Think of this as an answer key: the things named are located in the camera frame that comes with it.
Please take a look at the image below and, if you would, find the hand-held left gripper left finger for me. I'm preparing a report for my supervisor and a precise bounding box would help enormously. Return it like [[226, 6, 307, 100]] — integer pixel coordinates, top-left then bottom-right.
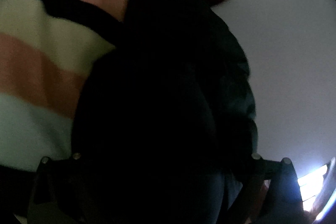
[[26, 153, 88, 224]]

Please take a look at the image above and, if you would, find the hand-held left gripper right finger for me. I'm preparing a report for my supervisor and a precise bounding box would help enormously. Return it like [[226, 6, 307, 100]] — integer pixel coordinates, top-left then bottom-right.
[[245, 153, 306, 224]]

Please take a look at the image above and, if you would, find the black garment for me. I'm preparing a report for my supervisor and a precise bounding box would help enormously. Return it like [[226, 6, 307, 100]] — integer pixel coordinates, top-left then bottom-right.
[[71, 0, 259, 224]]

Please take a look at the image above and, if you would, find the bright window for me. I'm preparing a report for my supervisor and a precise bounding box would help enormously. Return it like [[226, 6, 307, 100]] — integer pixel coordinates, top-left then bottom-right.
[[297, 157, 336, 222]]

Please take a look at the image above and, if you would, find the striped printed blanket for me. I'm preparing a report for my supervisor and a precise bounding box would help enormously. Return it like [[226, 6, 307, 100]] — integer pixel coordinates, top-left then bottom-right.
[[0, 0, 176, 224]]

